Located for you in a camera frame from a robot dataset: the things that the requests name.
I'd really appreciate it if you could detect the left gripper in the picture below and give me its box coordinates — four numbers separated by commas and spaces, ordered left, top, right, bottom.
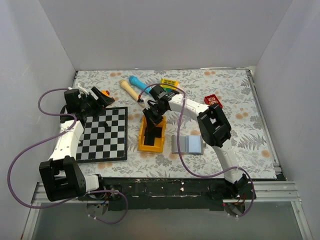
80, 87, 114, 118

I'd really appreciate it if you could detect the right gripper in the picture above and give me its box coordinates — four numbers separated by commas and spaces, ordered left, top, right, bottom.
142, 104, 168, 132

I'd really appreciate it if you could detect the black card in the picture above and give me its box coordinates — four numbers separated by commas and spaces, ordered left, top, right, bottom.
143, 127, 162, 146

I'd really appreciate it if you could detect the yellow toy bin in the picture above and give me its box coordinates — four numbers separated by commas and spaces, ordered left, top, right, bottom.
138, 116, 167, 153

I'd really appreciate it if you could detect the grey card holder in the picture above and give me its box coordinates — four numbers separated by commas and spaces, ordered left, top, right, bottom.
179, 135, 206, 155

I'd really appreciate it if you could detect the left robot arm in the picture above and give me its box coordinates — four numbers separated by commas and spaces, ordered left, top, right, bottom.
39, 87, 115, 202

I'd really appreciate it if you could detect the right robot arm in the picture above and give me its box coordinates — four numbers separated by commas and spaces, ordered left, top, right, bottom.
143, 83, 256, 199

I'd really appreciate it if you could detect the orange toy car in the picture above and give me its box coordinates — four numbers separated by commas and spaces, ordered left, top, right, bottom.
101, 90, 110, 98

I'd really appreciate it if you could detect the colourful block house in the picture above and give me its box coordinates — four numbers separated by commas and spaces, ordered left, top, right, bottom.
160, 78, 179, 92

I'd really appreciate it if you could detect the cream wooden pin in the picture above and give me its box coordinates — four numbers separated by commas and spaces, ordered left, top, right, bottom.
119, 79, 143, 103

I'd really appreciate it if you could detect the black white chessboard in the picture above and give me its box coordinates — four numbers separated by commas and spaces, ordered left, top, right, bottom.
76, 107, 128, 163

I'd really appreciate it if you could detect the red owl block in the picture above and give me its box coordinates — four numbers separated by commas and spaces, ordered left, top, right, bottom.
204, 94, 223, 108

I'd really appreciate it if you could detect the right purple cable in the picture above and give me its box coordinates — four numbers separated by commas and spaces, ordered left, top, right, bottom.
137, 83, 256, 218

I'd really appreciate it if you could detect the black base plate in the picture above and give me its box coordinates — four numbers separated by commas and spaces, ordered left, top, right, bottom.
43, 176, 286, 212

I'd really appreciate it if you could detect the aluminium frame rail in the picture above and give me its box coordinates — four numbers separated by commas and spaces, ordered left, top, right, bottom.
21, 180, 313, 240

